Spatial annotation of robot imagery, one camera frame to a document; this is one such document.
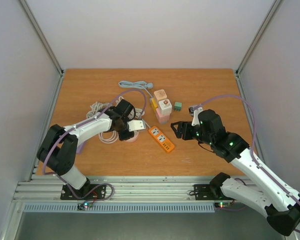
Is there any pink cube adapter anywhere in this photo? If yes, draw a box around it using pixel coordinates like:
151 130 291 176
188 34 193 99
155 108 170 124

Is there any green cube adapter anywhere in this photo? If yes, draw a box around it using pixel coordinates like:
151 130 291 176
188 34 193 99
174 101 182 112

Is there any white cube socket adapter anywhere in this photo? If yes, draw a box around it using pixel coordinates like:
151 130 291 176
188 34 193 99
158 99 172 115

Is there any yellow cube socket adapter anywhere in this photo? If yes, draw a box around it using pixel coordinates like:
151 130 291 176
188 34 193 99
150 97 158 112

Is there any tan cube adapter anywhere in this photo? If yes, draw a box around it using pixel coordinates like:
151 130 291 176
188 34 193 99
153 89 167 102

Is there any blue power strip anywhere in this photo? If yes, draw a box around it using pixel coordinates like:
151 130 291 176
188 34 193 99
118 80 154 98

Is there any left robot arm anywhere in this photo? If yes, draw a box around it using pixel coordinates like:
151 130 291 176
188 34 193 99
37 100 135 199

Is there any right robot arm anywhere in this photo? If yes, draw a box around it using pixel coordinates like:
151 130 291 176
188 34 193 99
171 108 300 236

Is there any pink round power strip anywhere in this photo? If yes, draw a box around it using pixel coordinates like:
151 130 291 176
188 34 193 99
98 131 139 144

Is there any orange power strip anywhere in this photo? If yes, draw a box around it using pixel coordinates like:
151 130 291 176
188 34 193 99
148 126 175 153

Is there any purple power strip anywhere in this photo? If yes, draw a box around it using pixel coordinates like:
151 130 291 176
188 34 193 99
76 141 86 154

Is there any white braided cable bundle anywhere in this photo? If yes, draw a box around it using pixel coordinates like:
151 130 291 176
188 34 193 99
86 101 110 120

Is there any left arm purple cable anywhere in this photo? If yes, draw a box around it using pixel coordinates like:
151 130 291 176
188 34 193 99
42 88 148 201

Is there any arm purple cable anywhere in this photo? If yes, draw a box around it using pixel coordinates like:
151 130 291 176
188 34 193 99
42 88 148 201
192 94 300 235

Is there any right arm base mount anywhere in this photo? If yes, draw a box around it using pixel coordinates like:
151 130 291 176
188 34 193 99
188 184 233 202

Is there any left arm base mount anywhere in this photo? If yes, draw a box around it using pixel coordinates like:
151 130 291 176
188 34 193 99
60 183 107 201

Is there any blue cable tray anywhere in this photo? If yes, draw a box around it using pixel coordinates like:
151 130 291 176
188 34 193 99
24 202 215 214

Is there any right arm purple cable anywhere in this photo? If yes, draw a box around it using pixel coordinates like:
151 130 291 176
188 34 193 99
192 94 300 235

